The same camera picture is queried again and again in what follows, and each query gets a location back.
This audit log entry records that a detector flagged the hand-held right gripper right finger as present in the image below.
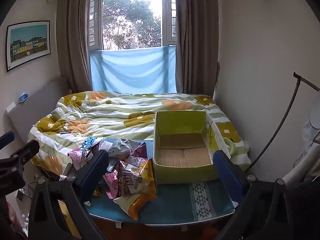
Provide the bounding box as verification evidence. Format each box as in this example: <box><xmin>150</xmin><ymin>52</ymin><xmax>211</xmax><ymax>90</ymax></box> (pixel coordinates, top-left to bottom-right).
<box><xmin>212</xmin><ymin>150</ymin><xmax>295</xmax><ymax>240</ymax></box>

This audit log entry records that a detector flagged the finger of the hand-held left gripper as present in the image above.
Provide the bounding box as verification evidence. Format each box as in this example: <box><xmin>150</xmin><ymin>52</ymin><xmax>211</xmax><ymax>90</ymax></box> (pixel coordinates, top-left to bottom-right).
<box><xmin>0</xmin><ymin>140</ymin><xmax>40</xmax><ymax>167</ymax></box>
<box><xmin>0</xmin><ymin>131</ymin><xmax>15</xmax><ymax>150</ymax></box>

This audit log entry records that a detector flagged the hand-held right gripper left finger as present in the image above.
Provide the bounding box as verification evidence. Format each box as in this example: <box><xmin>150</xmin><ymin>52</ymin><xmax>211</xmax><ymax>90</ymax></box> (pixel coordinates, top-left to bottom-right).
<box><xmin>28</xmin><ymin>149</ymin><xmax>110</xmax><ymax>240</ymax></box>

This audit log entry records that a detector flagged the pile of snack packets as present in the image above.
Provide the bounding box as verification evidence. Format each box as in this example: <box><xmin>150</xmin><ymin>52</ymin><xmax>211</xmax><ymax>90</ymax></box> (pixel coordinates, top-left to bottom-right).
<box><xmin>67</xmin><ymin>137</ymin><xmax>158</xmax><ymax>221</ymax></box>

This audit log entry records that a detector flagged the green cardboard box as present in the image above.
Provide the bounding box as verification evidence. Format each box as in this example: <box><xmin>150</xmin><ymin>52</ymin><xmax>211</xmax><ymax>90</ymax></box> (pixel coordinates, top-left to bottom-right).
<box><xmin>152</xmin><ymin>110</ymin><xmax>232</xmax><ymax>184</ymax></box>

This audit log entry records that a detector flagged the orange white chip bag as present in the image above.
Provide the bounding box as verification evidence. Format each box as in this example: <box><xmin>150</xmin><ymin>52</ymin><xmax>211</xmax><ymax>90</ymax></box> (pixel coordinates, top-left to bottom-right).
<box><xmin>113</xmin><ymin>158</ymin><xmax>158</xmax><ymax>221</ymax></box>

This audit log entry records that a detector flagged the green curved plush toy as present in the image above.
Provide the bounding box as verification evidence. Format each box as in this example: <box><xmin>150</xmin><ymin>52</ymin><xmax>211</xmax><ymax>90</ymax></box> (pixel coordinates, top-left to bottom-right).
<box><xmin>224</xmin><ymin>137</ymin><xmax>237</xmax><ymax>156</ymax></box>

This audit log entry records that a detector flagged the pink cloth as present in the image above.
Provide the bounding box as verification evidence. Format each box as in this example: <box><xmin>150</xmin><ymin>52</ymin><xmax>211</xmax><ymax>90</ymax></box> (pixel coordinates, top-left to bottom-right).
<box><xmin>4</xmin><ymin>200</ymin><xmax>23</xmax><ymax>233</ymax></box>

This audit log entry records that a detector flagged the beige headboard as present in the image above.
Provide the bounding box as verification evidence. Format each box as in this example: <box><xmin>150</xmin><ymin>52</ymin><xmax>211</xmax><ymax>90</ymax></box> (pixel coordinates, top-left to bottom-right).
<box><xmin>6</xmin><ymin>76</ymin><xmax>71</xmax><ymax>155</ymax></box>

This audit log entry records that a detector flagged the blue patterned table mat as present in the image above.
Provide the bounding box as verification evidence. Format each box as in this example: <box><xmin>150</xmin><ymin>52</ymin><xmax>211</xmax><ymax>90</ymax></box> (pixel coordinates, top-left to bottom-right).
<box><xmin>84</xmin><ymin>137</ymin><xmax>236</xmax><ymax>227</ymax></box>

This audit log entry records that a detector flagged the floral striped quilt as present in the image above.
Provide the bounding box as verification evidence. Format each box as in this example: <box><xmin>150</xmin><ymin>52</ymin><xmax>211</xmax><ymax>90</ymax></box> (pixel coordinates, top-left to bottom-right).
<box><xmin>27</xmin><ymin>91</ymin><xmax>252</xmax><ymax>173</ymax></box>

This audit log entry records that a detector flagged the black curved stand rod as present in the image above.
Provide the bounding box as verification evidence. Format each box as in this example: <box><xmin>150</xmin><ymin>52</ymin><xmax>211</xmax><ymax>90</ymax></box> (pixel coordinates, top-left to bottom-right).
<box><xmin>246</xmin><ymin>72</ymin><xmax>320</xmax><ymax>173</ymax></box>

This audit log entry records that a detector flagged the framed houses picture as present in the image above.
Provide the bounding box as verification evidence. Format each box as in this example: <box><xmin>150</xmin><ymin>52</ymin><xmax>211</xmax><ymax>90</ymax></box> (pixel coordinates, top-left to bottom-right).
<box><xmin>5</xmin><ymin>20</ymin><xmax>52</xmax><ymax>72</ymax></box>

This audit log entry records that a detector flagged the light blue cloth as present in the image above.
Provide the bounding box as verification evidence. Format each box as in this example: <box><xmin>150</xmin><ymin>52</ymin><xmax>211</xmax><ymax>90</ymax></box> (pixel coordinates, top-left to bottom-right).
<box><xmin>89</xmin><ymin>45</ymin><xmax>177</xmax><ymax>95</ymax></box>

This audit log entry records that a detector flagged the brown curtain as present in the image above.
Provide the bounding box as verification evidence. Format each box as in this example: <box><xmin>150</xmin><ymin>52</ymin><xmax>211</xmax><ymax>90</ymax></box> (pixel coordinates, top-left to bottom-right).
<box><xmin>55</xmin><ymin>0</ymin><xmax>93</xmax><ymax>93</ymax></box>
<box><xmin>175</xmin><ymin>0</ymin><xmax>221</xmax><ymax>101</ymax></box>

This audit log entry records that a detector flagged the window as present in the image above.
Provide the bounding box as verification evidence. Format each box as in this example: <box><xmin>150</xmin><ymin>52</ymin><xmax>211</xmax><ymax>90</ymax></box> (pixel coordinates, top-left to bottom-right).
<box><xmin>89</xmin><ymin>0</ymin><xmax>177</xmax><ymax>51</ymax></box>

